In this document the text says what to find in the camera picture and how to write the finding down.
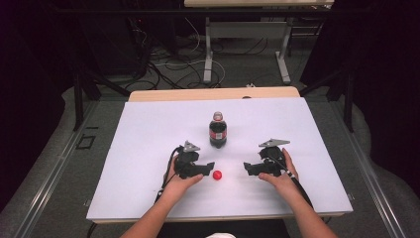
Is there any tangle of floor cables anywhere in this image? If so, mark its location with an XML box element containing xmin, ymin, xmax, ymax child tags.
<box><xmin>125</xmin><ymin>16</ymin><xmax>270</xmax><ymax>91</ymax></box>

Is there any person's dark clothing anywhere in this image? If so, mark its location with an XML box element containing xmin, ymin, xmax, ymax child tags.
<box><xmin>157</xmin><ymin>219</ymin><xmax>292</xmax><ymax>238</ymax></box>

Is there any white board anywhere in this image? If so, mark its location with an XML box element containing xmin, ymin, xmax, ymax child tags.
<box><xmin>86</xmin><ymin>96</ymin><xmax>354</xmax><ymax>221</ymax></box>

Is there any white cloth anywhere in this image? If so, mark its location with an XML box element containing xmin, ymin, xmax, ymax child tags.
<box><xmin>204</xmin><ymin>231</ymin><xmax>238</xmax><ymax>238</ymax></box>

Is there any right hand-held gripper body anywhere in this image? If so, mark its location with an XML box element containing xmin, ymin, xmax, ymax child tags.
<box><xmin>258</xmin><ymin>138</ymin><xmax>292</xmax><ymax>177</ymax></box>

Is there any aluminium floor rail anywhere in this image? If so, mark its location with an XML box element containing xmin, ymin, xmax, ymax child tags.
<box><xmin>329</xmin><ymin>100</ymin><xmax>408</xmax><ymax>238</ymax></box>
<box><xmin>9</xmin><ymin>100</ymin><xmax>101</xmax><ymax>238</ymax></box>

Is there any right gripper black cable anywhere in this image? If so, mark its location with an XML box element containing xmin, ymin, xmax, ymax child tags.
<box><xmin>267</xmin><ymin>154</ymin><xmax>315</xmax><ymax>210</ymax></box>

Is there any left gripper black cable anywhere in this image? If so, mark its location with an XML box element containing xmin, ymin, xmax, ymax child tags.
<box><xmin>154</xmin><ymin>146</ymin><xmax>182</xmax><ymax>203</ymax></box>

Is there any person's right hand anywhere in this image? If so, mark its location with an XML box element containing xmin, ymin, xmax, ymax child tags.
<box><xmin>258</xmin><ymin>148</ymin><xmax>300</xmax><ymax>196</ymax></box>

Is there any white-legged desk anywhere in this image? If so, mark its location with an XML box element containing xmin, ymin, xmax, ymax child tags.
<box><xmin>183</xmin><ymin>0</ymin><xmax>336</xmax><ymax>85</ymax></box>

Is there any black floor socket frame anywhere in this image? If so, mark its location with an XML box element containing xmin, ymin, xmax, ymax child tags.
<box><xmin>75</xmin><ymin>134</ymin><xmax>97</xmax><ymax>151</ymax></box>

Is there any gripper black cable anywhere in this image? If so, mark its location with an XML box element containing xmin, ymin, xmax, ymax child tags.
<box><xmin>154</xmin><ymin>146</ymin><xmax>182</xmax><ymax>203</ymax></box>
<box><xmin>267</xmin><ymin>154</ymin><xmax>315</xmax><ymax>210</ymax></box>

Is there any dark soda bottle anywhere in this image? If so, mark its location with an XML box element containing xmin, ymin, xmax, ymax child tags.
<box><xmin>208</xmin><ymin>111</ymin><xmax>229</xmax><ymax>150</ymax></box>

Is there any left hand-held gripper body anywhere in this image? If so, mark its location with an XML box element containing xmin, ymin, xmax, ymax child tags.
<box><xmin>173</xmin><ymin>140</ymin><xmax>203</xmax><ymax>179</ymax></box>

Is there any wooden table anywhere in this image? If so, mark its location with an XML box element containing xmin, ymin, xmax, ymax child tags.
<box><xmin>86</xmin><ymin>86</ymin><xmax>346</xmax><ymax>224</ymax></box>

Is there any black metal stand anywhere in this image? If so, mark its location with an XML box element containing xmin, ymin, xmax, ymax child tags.
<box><xmin>298</xmin><ymin>65</ymin><xmax>357</xmax><ymax>134</ymax></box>
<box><xmin>72</xmin><ymin>68</ymin><xmax>132</xmax><ymax>132</ymax></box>

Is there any person's left hand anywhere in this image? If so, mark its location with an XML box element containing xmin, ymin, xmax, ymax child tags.
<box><xmin>162</xmin><ymin>165</ymin><xmax>205</xmax><ymax>199</ymax></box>

